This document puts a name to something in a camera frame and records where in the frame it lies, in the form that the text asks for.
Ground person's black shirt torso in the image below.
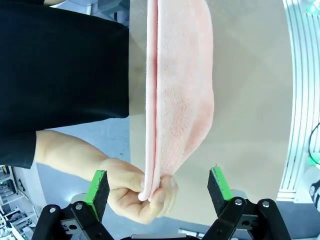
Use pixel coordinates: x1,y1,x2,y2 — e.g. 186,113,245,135
0,0,131,170

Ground pink fluffy towel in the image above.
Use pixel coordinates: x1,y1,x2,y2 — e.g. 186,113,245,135
138,0,216,202

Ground person's right hand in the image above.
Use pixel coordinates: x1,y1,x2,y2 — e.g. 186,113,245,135
99,157,179,225

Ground aluminium profile frame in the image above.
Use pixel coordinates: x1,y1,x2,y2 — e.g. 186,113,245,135
276,0,320,204

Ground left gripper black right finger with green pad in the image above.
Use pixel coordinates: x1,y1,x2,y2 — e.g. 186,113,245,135
201,163,292,240

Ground white equipment rack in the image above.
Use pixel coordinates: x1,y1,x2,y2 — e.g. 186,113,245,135
0,164,49,240

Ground person's right forearm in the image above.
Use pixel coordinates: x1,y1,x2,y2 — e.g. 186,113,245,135
35,129,111,181

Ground black cable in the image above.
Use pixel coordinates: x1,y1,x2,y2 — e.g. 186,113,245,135
307,121,320,162

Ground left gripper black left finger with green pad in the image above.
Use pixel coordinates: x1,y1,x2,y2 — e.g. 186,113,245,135
31,169,116,240

